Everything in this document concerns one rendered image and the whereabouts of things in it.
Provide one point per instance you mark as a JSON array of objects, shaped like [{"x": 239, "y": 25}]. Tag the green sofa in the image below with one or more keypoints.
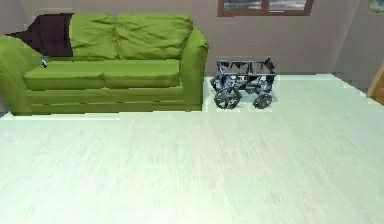
[{"x": 140, "y": 71}]

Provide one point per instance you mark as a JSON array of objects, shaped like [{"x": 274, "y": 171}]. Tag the small blue white object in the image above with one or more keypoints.
[{"x": 43, "y": 62}]

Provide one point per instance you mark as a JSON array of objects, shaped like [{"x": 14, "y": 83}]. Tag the green framed wall picture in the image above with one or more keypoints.
[{"x": 377, "y": 4}]

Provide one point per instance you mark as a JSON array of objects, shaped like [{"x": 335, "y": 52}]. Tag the dark purple cloth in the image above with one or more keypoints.
[{"x": 53, "y": 35}]

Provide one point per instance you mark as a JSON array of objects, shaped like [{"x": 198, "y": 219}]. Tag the dark grey wheeled cart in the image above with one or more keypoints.
[{"x": 245, "y": 81}]

